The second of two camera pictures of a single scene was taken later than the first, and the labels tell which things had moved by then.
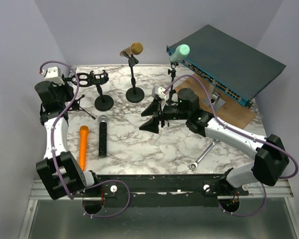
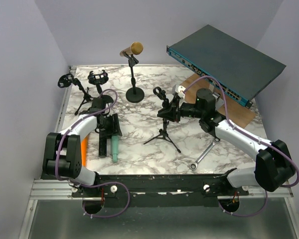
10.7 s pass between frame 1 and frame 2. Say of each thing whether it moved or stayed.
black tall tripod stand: moved
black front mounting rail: stayed
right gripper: moved
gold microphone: stayed
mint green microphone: moved
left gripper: moved
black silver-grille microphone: stayed
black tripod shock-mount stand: moved
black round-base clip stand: stayed
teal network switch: stayed
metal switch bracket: stayed
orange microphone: stayed
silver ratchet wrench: stayed
